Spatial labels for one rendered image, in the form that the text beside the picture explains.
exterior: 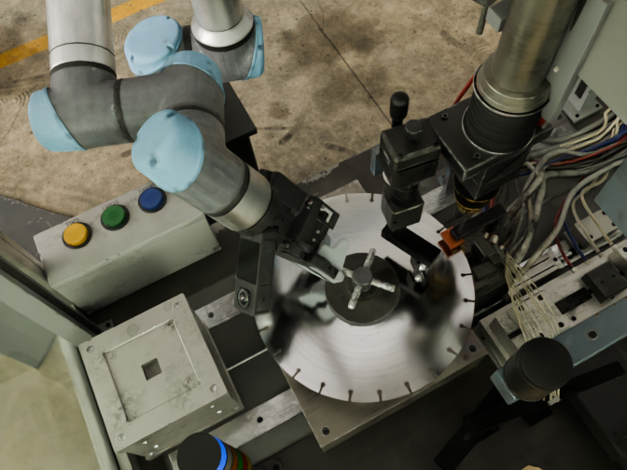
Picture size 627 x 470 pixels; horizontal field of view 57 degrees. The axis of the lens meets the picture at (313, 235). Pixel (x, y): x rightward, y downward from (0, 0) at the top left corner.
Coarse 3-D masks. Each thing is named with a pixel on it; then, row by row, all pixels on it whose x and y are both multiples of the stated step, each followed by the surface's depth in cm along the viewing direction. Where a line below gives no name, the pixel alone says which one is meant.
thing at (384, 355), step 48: (336, 240) 90; (384, 240) 89; (432, 240) 89; (288, 288) 87; (432, 288) 85; (288, 336) 84; (336, 336) 83; (384, 336) 83; (432, 336) 82; (336, 384) 80; (384, 384) 80
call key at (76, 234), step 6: (66, 228) 99; (72, 228) 99; (78, 228) 99; (84, 228) 99; (66, 234) 98; (72, 234) 98; (78, 234) 98; (84, 234) 98; (66, 240) 98; (72, 240) 98; (78, 240) 98; (84, 240) 98
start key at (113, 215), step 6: (108, 210) 100; (114, 210) 100; (120, 210) 100; (102, 216) 99; (108, 216) 99; (114, 216) 99; (120, 216) 99; (108, 222) 99; (114, 222) 99; (120, 222) 99
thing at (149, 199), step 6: (144, 192) 101; (150, 192) 101; (156, 192) 101; (144, 198) 100; (150, 198) 100; (156, 198) 100; (162, 198) 101; (144, 204) 100; (150, 204) 100; (156, 204) 100
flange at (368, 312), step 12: (348, 264) 87; (360, 264) 87; (372, 264) 87; (384, 264) 87; (384, 276) 86; (396, 276) 86; (336, 288) 85; (348, 288) 84; (372, 288) 83; (396, 288) 85; (336, 300) 85; (348, 300) 84; (360, 300) 84; (372, 300) 84; (384, 300) 84; (396, 300) 84; (336, 312) 84; (348, 312) 84; (360, 312) 84; (372, 312) 83; (384, 312) 83; (360, 324) 83
